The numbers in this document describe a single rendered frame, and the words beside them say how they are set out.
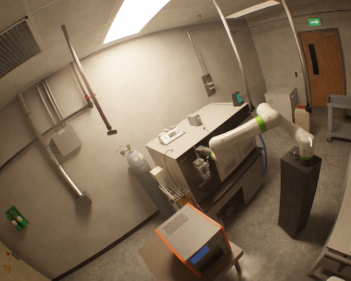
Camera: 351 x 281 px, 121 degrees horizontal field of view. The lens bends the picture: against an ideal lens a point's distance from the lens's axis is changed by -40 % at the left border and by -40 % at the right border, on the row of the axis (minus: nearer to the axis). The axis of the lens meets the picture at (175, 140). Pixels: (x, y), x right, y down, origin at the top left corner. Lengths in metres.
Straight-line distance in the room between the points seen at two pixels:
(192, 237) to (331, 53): 4.38
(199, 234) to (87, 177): 1.75
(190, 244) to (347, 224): 1.21
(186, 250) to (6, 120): 2.47
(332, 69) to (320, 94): 0.75
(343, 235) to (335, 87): 3.73
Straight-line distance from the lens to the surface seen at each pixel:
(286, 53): 4.70
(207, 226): 1.23
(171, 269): 1.66
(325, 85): 4.68
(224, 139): 1.10
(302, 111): 3.65
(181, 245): 1.22
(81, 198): 2.44
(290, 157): 1.58
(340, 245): 1.44
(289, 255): 2.29
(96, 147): 2.35
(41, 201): 2.69
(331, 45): 4.49
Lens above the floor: 2.14
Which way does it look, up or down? 23 degrees down
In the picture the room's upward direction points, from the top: 24 degrees counter-clockwise
